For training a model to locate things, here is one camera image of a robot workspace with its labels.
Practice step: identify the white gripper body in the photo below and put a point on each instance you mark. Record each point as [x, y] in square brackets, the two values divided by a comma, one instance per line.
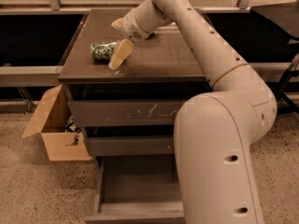
[131, 27]

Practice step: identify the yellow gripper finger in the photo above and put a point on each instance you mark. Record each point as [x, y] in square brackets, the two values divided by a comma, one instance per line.
[121, 52]
[117, 24]

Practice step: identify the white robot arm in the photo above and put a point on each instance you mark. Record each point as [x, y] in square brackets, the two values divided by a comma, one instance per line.
[213, 131]

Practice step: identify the top drawer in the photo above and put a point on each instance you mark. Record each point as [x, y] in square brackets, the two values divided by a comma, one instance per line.
[124, 113]

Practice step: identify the drawer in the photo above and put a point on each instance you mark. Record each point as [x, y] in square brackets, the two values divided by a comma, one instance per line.
[124, 113]
[137, 190]
[126, 146]

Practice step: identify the dark drawer cabinet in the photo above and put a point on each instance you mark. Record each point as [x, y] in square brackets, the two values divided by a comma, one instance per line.
[160, 68]

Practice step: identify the middle drawer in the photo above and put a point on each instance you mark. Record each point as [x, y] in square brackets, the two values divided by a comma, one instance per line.
[126, 146]

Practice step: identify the bottom drawer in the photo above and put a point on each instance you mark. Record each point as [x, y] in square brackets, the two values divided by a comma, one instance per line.
[137, 190]

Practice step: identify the open cardboard box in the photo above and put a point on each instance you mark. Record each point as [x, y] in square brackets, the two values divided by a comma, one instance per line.
[49, 120]

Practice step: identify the dark side table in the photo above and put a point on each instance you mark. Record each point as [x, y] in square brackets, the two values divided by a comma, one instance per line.
[285, 16]

